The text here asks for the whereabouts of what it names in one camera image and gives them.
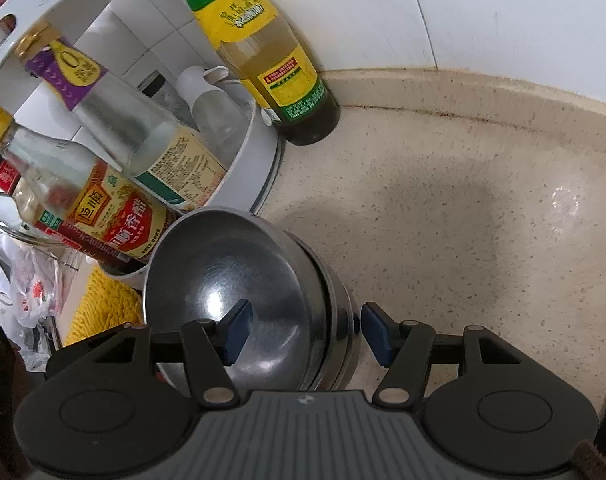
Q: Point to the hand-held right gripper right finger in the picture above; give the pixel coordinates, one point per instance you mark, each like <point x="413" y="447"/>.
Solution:
<point x="375" y="332"/>

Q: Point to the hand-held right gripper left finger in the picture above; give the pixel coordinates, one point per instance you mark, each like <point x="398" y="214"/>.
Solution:
<point x="237" y="332"/>

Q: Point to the small stainless steel bowl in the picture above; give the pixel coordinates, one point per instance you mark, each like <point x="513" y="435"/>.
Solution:
<point x="223" y="260"/>

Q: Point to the person's right forearm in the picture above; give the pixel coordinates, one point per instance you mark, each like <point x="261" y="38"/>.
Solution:
<point x="595" y="462"/>

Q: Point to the yellow knitted mat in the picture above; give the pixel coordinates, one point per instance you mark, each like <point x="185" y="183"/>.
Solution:
<point x="103" y="310"/>

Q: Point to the yellow cap red label bottle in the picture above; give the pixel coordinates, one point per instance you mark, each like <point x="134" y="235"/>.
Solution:
<point x="118" y="220"/>

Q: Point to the white rotating condiment rack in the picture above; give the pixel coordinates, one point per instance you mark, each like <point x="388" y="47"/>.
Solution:
<point x="255" y="160"/>

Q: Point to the clear plastic bag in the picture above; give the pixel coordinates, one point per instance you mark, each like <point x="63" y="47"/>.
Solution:
<point x="35" y="300"/>

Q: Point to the white spray bottle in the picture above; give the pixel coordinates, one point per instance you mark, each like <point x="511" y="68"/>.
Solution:
<point x="208" y="105"/>

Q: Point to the purple label clear bottle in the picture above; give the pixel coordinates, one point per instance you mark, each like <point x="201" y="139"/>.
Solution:
<point x="128" y="120"/>

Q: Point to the glass pot lid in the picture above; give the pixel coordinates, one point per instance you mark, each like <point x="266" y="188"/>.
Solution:
<point x="13" y="230"/>

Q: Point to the green yellow label oil bottle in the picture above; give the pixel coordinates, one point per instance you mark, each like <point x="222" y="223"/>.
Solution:
<point x="273" y="70"/>

